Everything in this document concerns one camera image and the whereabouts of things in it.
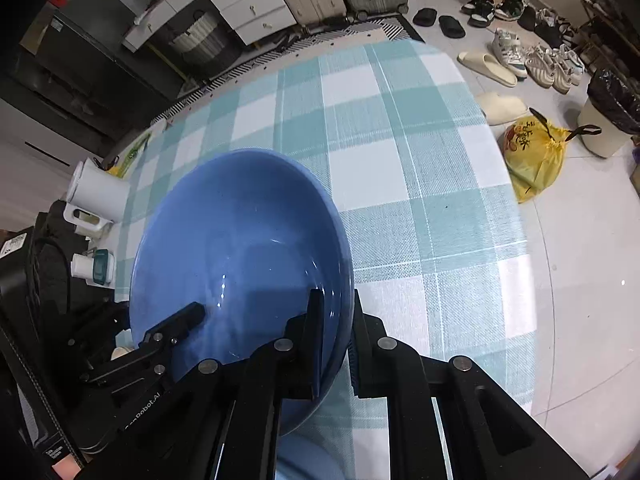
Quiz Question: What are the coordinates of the white drawer dresser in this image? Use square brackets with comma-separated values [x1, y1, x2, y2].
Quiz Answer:
[122, 0, 298, 53]

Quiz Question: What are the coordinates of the white cup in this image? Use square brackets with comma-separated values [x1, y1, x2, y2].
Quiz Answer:
[70, 252, 96, 281]

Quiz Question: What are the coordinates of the green packet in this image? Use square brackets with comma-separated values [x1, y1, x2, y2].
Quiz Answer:
[107, 132, 153, 176]

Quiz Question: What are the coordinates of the white wardrobe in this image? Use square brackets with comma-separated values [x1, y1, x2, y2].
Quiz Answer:
[0, 95, 101, 186]

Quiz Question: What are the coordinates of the white bin black liner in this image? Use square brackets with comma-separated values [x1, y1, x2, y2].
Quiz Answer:
[577, 67, 640, 159]

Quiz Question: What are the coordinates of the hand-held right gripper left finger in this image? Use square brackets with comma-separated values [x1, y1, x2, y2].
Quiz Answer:
[80, 287, 326, 480]

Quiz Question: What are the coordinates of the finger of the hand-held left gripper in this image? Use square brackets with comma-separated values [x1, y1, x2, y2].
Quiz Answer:
[80, 301, 207, 386]
[65, 300, 132, 356]

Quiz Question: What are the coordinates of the white electric kettle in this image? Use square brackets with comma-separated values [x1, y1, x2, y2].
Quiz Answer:
[64, 156, 132, 241]

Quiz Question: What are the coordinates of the person's left hand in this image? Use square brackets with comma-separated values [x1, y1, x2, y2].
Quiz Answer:
[52, 460, 83, 480]

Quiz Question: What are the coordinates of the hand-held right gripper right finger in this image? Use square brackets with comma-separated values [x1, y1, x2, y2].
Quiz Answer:
[347, 290, 591, 480]

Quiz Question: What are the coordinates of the grey white woven basket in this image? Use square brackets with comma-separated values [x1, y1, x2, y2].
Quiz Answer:
[167, 10, 231, 63]

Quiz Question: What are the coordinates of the teal white checked tablecloth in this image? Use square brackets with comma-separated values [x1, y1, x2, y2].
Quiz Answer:
[112, 39, 543, 480]

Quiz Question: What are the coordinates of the teal flat box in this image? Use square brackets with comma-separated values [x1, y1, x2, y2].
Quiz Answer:
[92, 249, 116, 286]

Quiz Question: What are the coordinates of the beige slipper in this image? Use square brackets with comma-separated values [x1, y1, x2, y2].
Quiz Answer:
[474, 91, 529, 126]
[457, 50, 518, 86]

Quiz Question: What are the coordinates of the yellow plastic bag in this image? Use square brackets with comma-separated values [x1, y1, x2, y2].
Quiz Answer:
[502, 107, 601, 204]

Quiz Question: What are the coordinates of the group of loose sneakers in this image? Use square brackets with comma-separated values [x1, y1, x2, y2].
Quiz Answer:
[460, 0, 586, 95]

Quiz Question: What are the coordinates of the dark grey fridge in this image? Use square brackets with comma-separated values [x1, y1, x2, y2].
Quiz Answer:
[20, 0, 178, 131]

